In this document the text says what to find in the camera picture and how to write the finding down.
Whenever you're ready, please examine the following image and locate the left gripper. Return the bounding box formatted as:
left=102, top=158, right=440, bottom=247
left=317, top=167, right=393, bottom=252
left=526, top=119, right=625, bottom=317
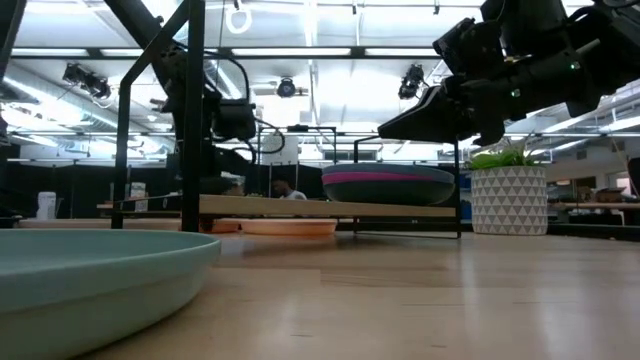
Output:
left=166, top=90, right=252, bottom=195

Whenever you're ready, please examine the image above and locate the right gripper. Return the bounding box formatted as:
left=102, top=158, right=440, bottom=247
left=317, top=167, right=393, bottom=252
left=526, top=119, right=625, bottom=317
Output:
left=377, top=48, right=602, bottom=148

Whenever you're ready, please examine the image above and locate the mint green plate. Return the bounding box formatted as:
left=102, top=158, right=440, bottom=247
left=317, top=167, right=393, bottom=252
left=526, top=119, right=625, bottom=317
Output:
left=0, top=228, right=222, bottom=360

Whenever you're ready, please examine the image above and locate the person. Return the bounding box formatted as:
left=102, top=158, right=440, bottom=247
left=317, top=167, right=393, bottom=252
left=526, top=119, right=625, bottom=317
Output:
left=272, top=178, right=308, bottom=202

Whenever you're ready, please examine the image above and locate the white cylindrical tank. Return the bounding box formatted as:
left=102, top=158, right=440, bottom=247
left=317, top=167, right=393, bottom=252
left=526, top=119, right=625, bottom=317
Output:
left=259, top=133, right=301, bottom=167

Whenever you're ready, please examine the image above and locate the black partition screen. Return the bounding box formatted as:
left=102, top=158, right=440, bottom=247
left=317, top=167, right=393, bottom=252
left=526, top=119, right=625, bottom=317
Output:
left=249, top=163, right=325, bottom=202

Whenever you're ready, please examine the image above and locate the peach plate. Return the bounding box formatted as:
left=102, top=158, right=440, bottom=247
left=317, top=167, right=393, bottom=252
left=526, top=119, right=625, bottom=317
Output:
left=239, top=218, right=339, bottom=237

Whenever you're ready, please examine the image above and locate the potted plant white patterned pot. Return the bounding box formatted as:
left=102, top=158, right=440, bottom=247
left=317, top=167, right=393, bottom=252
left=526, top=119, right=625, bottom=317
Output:
left=467, top=139, right=549, bottom=237

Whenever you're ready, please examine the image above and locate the black overhead rig beam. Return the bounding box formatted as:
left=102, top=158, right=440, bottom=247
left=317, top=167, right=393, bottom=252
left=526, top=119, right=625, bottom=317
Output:
left=9, top=46, right=442, bottom=59

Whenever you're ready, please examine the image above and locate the cardboard box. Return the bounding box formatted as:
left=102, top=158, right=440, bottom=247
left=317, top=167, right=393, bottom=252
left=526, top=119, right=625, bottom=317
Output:
left=597, top=187, right=627, bottom=204

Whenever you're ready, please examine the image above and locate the white jug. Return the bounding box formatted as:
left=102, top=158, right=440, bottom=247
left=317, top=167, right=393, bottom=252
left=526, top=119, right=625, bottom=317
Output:
left=37, top=191, right=58, bottom=221

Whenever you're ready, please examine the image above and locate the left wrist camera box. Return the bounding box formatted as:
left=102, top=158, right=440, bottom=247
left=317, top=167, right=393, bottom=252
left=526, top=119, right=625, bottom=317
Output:
left=213, top=98, right=258, bottom=142

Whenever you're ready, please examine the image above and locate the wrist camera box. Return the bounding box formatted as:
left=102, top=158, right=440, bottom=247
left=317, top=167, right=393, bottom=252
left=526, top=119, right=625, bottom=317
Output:
left=213, top=98, right=258, bottom=142
left=432, top=17, right=504, bottom=77

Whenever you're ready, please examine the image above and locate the black overhead camera with cable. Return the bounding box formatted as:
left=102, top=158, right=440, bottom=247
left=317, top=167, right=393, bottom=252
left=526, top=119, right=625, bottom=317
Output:
left=397, top=63, right=432, bottom=102

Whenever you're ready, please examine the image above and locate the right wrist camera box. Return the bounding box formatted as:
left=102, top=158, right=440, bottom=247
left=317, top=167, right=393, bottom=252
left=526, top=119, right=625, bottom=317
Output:
left=432, top=17, right=504, bottom=77

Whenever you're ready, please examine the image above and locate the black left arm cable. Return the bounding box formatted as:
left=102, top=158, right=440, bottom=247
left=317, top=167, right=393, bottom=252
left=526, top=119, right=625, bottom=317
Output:
left=198, top=48, right=287, bottom=157

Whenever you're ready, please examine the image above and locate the round black overhead camera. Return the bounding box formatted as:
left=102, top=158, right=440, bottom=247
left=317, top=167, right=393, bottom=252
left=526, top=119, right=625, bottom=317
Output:
left=276, top=76, right=297, bottom=99

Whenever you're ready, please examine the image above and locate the black background rig frame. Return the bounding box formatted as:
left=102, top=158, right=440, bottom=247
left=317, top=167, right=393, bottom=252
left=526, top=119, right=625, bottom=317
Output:
left=256, top=124, right=338, bottom=167

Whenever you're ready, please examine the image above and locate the white hanging cable loop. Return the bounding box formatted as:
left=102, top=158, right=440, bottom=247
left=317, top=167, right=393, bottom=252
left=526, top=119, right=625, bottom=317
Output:
left=224, top=3, right=254, bottom=36

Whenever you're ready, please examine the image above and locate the black ceiling-mounted camera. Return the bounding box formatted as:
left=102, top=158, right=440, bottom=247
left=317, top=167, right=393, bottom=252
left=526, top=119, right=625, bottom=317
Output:
left=61, top=62, right=113, bottom=100

